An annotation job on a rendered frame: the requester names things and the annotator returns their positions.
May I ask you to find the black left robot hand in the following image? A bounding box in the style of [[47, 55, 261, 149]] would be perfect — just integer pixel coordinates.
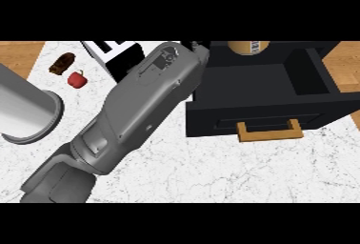
[[179, 41, 212, 53]]

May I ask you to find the tan can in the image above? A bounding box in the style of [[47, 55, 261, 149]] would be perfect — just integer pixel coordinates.
[[225, 41, 272, 56]]

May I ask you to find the black drawer box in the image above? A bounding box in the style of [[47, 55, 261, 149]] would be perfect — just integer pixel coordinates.
[[193, 62, 300, 108]]

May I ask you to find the black drawer front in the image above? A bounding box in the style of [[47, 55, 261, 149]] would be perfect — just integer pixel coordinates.
[[185, 91, 360, 138]]

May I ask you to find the white and black appliance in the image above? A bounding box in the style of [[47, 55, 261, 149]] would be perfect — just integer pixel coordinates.
[[79, 41, 147, 82]]

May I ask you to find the black cabinet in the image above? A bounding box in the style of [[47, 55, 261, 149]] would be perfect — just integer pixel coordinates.
[[204, 41, 345, 96]]

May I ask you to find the red apple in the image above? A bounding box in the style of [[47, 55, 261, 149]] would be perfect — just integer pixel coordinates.
[[66, 69, 89, 90]]

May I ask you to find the brown pastry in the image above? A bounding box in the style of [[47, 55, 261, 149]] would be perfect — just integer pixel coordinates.
[[47, 51, 76, 76]]

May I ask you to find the grey metal cylinder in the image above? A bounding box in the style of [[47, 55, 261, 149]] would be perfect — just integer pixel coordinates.
[[0, 63, 64, 146]]

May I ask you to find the wooden drawer handle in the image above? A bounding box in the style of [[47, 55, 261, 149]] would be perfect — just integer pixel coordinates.
[[234, 118, 305, 143]]

